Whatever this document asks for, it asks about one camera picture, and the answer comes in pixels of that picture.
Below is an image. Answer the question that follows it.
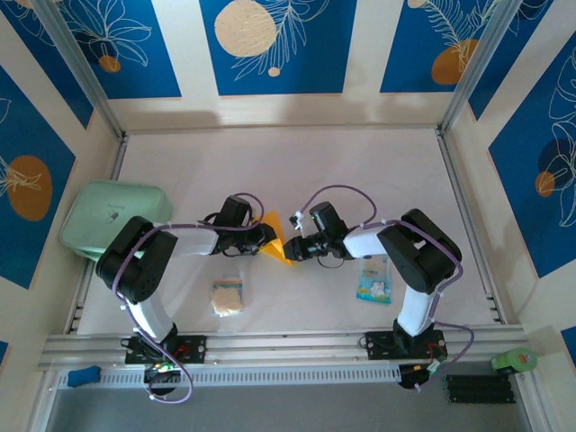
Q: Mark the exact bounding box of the aluminium frame post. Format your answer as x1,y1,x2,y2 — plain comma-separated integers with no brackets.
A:
33,0,125,140
438,0,526,136

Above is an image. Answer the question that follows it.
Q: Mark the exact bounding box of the black slotted rack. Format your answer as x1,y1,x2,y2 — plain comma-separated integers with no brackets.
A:
443,373,517,405

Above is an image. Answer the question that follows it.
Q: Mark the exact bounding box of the grey slotted cable duct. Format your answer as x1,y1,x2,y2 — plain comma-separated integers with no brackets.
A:
56,364,401,391

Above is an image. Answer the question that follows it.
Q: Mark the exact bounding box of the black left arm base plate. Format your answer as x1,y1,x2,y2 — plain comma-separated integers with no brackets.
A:
124,335,208,365

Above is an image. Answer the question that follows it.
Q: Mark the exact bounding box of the small blue foam block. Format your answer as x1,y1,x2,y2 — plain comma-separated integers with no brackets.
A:
67,366,101,388

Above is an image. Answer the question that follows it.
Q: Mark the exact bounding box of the yellow orange cloth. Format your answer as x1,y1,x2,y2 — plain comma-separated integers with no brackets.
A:
251,210,296,267

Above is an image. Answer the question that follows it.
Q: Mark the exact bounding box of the aluminium mounting rail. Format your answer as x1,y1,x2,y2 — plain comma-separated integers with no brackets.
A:
38,326,530,373

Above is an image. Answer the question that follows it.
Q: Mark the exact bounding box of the green tape roll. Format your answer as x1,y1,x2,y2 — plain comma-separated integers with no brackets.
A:
490,349,539,375

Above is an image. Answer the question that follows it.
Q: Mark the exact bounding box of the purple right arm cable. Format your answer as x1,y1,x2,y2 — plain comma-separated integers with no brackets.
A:
300,184,476,392

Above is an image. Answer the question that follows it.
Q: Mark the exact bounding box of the blue white wipes packet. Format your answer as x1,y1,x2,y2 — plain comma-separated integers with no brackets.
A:
355,256,392,306

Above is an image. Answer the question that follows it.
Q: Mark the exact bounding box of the mint green zip pouch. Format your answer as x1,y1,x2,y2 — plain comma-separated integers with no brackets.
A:
59,179,175,261

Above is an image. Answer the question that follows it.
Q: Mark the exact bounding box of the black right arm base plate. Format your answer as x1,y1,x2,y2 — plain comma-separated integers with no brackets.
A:
364,330,446,361

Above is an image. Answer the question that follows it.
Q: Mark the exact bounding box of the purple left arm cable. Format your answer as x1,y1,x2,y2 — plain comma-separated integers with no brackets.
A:
112,193,266,404

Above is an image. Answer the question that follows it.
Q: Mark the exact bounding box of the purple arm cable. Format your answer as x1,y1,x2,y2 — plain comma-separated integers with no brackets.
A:
300,184,476,392
112,193,266,404

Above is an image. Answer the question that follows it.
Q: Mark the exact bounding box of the clear bag of cotton pads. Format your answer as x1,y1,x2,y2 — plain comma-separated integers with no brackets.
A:
211,271,247,319

